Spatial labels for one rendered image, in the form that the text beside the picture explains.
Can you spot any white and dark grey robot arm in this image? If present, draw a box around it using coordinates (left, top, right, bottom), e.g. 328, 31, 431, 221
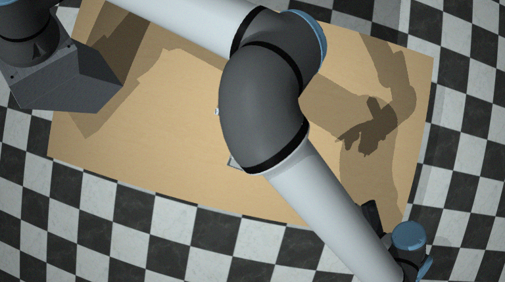
0, 0, 433, 282

